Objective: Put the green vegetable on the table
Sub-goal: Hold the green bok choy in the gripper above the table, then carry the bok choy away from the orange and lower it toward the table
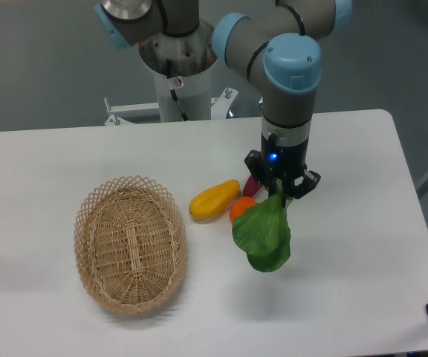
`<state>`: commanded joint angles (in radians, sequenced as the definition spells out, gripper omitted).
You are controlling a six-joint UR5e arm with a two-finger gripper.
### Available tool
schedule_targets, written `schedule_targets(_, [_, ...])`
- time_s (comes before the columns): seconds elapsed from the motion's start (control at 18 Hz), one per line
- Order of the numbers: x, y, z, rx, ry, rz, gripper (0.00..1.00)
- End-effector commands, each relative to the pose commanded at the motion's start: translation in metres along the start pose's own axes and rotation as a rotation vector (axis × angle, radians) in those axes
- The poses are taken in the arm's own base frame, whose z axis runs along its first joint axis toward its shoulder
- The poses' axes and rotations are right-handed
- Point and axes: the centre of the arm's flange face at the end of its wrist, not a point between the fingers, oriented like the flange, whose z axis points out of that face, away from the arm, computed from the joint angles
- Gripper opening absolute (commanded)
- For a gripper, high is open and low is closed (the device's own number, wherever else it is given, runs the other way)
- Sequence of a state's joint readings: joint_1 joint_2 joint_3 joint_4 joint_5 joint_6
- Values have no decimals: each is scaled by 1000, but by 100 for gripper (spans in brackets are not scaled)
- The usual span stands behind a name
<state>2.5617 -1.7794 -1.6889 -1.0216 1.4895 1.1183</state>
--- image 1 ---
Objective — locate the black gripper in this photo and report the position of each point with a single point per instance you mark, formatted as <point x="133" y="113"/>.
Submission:
<point x="285" y="163"/>

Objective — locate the green leafy vegetable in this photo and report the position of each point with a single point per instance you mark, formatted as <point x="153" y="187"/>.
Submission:
<point x="262" y="232"/>

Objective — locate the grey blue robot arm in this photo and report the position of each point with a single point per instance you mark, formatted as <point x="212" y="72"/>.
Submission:
<point x="278" y="54"/>

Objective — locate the purple sweet potato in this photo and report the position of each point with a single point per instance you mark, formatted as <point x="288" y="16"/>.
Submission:
<point x="251" y="187"/>

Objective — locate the orange tangerine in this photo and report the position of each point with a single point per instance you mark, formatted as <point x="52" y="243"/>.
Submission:
<point x="240" y="206"/>

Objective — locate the yellow papaya half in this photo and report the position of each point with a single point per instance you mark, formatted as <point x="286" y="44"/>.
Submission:
<point x="214" y="201"/>

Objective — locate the woven wicker basket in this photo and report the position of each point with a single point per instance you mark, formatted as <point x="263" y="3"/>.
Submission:
<point x="130" y="245"/>

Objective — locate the white metal base frame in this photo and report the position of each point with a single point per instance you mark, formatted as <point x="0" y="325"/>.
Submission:
<point x="221" y="107"/>

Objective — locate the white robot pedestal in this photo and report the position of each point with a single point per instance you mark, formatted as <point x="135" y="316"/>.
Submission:
<point x="181" y="68"/>

